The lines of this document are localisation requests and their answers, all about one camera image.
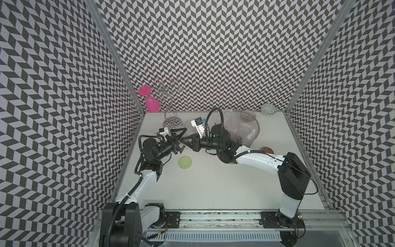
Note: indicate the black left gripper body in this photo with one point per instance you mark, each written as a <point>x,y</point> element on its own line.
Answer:
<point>173,142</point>

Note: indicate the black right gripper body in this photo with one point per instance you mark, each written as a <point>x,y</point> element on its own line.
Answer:
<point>197,145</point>

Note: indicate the light green jar lid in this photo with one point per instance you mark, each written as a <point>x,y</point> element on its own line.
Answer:
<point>185,162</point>

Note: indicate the grey mesh waste bin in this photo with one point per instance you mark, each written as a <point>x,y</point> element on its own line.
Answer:
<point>242,129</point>

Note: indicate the orange jar lid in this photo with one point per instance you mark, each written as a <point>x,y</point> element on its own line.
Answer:
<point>267,150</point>

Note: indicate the glass jar with mung beans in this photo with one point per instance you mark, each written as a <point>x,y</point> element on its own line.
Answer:
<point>190,129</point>

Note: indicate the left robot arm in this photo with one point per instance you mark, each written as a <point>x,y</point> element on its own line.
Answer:
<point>125,221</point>

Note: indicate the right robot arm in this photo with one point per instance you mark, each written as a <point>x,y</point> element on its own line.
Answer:
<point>293,175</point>

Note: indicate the clear plastic bin liner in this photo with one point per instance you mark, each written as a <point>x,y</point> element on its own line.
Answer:
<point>237,126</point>

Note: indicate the green patterned ceramic bowl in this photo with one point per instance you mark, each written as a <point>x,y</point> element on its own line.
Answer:
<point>268,109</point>

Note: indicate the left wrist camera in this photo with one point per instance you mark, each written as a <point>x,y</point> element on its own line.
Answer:
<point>163,131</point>

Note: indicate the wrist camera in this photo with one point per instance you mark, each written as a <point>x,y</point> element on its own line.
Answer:
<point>200,125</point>
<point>163,131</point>

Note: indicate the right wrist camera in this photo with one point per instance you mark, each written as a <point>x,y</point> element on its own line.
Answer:
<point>200,125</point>

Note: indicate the wire stand with pink discs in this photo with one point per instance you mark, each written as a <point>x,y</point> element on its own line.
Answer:
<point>160,96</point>

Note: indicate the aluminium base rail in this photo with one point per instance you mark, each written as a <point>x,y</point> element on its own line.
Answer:
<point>251,228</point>

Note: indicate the aluminium corner frame post left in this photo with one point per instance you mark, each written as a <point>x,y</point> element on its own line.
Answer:
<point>99,22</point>

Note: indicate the aluminium corner frame post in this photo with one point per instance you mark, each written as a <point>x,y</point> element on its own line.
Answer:
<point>328,39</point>
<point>99,22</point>

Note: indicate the aluminium corner frame post right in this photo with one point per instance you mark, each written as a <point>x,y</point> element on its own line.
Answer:
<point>328,39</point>

